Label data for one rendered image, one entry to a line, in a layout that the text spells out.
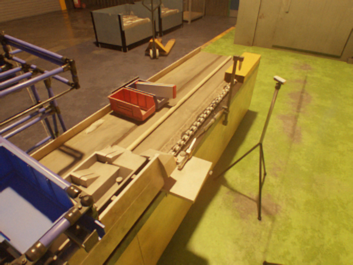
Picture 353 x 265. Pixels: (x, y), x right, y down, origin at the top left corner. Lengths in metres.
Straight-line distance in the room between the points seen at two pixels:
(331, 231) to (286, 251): 0.48
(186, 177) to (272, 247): 1.06
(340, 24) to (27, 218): 6.18
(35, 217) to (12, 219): 0.06
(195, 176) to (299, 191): 1.44
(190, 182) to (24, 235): 0.81
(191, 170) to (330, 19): 5.38
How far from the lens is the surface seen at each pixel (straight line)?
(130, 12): 7.20
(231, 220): 2.09
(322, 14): 6.20
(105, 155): 1.22
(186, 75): 2.53
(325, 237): 2.31
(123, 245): 1.14
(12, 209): 0.82
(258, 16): 6.37
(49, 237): 0.64
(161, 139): 1.59
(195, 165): 1.33
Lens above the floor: 1.77
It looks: 38 degrees down
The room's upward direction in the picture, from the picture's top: straight up
